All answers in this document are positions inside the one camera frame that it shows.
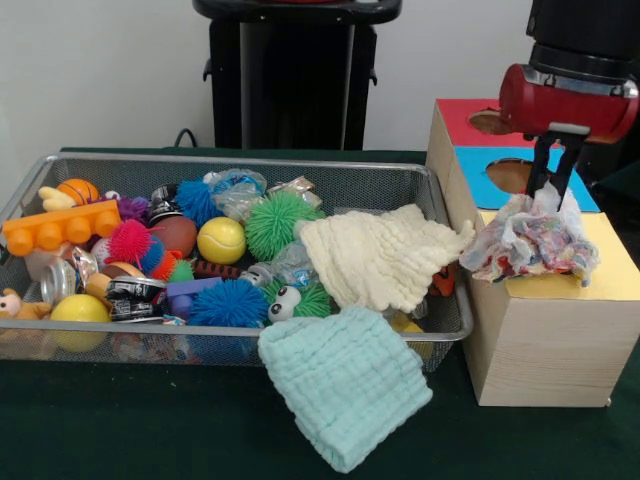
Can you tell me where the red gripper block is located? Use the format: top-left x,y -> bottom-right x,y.
498,63 -> 640,209

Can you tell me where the mint green waffle cloth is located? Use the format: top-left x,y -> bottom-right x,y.
257,304 -> 434,474

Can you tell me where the black upright panel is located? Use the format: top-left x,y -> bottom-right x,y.
574,142 -> 640,176

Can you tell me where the wooden box with three holes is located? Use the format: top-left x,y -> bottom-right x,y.
425,98 -> 640,408

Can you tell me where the crushed black red can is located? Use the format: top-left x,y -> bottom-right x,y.
106,276 -> 169,324

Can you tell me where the small brown football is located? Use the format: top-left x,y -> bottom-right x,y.
149,214 -> 200,260

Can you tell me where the pale floral cloth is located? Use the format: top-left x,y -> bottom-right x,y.
459,182 -> 600,289

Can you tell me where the green spiky ball with eyes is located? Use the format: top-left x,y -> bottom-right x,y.
262,277 -> 332,324

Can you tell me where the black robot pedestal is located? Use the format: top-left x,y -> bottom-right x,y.
192,0 -> 404,150

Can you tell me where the cream waffle cloth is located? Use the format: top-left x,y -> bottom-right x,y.
298,202 -> 476,314

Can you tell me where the shallow clear mesh bin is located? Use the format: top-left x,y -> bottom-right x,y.
0,153 -> 474,374

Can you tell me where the blue spiky rubber ball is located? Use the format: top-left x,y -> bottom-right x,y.
187,278 -> 270,329

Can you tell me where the blue spiky ball with eyes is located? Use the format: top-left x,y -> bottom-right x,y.
174,179 -> 224,229

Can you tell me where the pink spiky rubber ball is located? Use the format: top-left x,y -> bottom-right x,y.
107,218 -> 154,264

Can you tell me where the green spiky rubber ball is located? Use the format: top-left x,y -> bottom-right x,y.
244,191 -> 326,262

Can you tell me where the dark green table cloth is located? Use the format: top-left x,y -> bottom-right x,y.
0,146 -> 640,480
597,159 -> 640,241

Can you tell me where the orange plastic toy block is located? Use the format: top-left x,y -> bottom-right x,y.
2,199 -> 123,257

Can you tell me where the yellow tennis ball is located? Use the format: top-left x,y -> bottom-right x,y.
196,216 -> 247,265

